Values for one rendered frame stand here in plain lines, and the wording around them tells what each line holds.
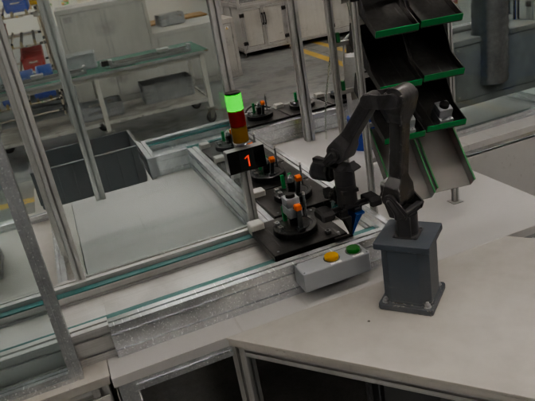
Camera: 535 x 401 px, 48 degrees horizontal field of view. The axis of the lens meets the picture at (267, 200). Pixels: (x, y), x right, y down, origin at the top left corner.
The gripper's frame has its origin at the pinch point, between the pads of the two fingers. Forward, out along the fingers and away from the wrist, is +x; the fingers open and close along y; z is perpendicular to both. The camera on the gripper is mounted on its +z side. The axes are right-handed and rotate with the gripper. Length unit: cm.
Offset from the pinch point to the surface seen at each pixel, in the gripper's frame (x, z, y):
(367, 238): 8.9, 4.2, -7.0
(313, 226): 5.8, 16.3, 4.7
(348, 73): -17, 99, -55
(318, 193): 7.7, 42.3, -9.2
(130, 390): 25, -3, 70
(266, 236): 7.8, 23.2, 18.1
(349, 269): 12.1, -3.5, 3.7
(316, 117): 10, 138, -54
